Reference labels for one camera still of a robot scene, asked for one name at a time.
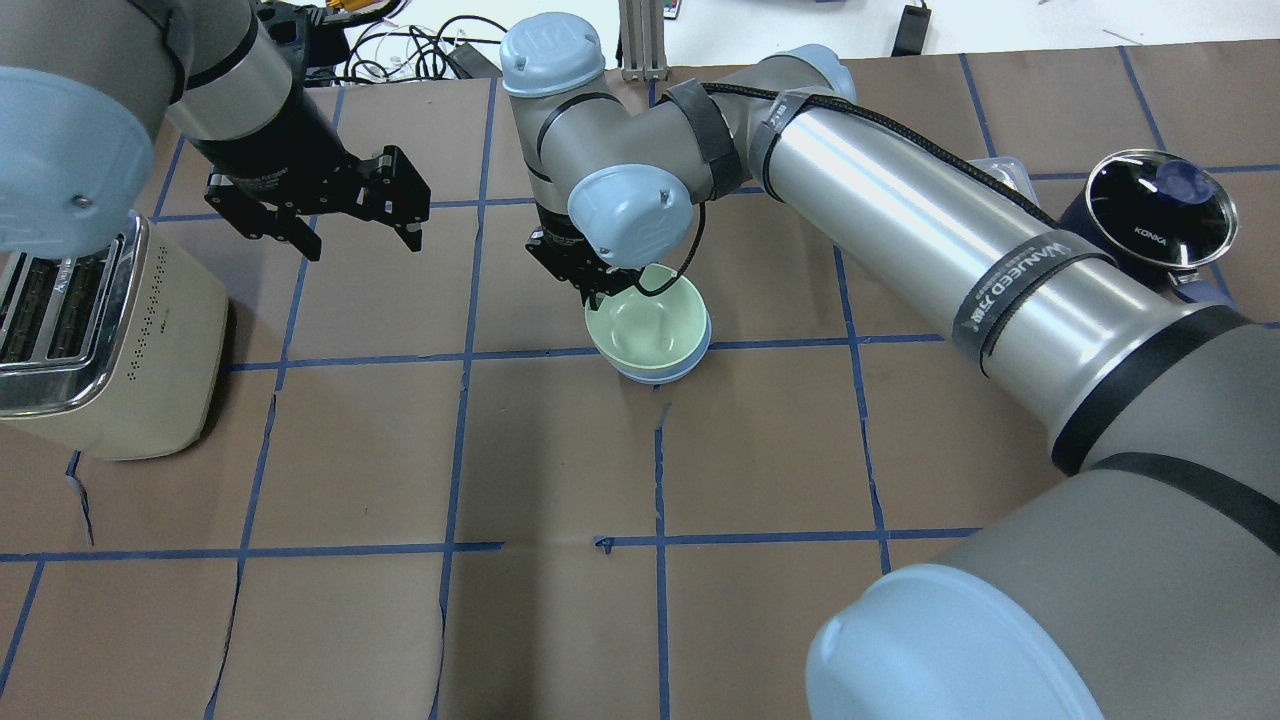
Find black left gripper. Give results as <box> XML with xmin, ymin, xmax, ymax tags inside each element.
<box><xmin>191</xmin><ymin>95</ymin><xmax>431</xmax><ymax>263</ymax></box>

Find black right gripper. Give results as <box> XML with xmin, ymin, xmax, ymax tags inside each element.
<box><xmin>525</xmin><ymin>228</ymin><xmax>643</xmax><ymax>313</ymax></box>

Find light green bowl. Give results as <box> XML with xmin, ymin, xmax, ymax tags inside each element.
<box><xmin>582</xmin><ymin>277</ymin><xmax>712</xmax><ymax>384</ymax></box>

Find light blue bowl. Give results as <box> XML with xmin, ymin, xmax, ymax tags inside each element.
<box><xmin>596</xmin><ymin>307</ymin><xmax>713</xmax><ymax>386</ymax></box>

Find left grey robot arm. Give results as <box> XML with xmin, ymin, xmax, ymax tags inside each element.
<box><xmin>1</xmin><ymin>1</ymin><xmax>430</xmax><ymax>261</ymax></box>

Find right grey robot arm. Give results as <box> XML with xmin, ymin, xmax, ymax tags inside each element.
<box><xmin>500</xmin><ymin>12</ymin><xmax>1277</xmax><ymax>719</ymax></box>

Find black power adapter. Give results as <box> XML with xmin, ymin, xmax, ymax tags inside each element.
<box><xmin>255</xmin><ymin>1</ymin><xmax>351</xmax><ymax>72</ymax></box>

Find cream metal toaster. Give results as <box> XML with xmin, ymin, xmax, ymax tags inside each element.
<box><xmin>1</xmin><ymin>215</ymin><xmax>230</xmax><ymax>461</ymax></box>

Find clear plastic food container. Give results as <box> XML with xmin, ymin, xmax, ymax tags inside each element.
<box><xmin>970</xmin><ymin>156</ymin><xmax>1039</xmax><ymax>205</ymax></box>

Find dark blue saucepan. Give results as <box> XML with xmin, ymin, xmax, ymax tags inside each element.
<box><xmin>1059</xmin><ymin>149</ymin><xmax>1239</xmax><ymax>307</ymax></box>

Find aluminium frame post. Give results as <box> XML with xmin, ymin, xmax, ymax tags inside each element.
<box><xmin>618</xmin><ymin>0</ymin><xmax>669</xmax><ymax>82</ymax></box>

